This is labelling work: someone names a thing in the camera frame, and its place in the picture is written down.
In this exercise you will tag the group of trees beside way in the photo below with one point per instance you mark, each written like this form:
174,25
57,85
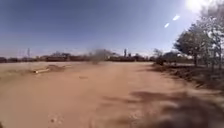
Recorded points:
200,40

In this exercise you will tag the brown dirt ground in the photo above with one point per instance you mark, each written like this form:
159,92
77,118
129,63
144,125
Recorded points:
83,93

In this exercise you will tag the distant pylon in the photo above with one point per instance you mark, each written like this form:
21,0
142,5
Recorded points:
28,52

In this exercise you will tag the dry scrub strip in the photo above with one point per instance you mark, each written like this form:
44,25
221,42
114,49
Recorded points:
196,75

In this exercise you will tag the distant dark tower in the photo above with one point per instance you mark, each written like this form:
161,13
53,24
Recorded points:
125,52

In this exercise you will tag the distant line of trees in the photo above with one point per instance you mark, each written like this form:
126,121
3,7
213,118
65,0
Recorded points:
66,57

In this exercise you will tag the pale log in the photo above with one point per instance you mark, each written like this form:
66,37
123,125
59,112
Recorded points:
41,70

